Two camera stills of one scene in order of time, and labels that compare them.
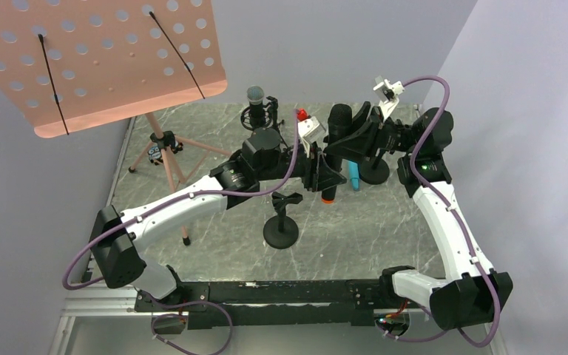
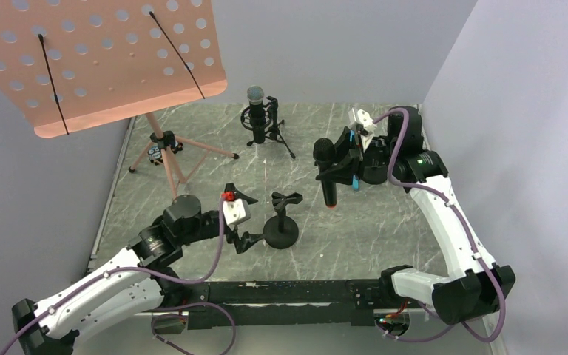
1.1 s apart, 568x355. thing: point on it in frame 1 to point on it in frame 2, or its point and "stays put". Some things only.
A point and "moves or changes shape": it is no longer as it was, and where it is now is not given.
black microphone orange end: x=339 y=115 moves or changes shape
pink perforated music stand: x=63 y=64 stays put
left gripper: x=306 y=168 to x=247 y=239
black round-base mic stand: x=282 y=231 stays put
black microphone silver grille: x=255 y=95 stays put
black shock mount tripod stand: x=271 y=120 stays put
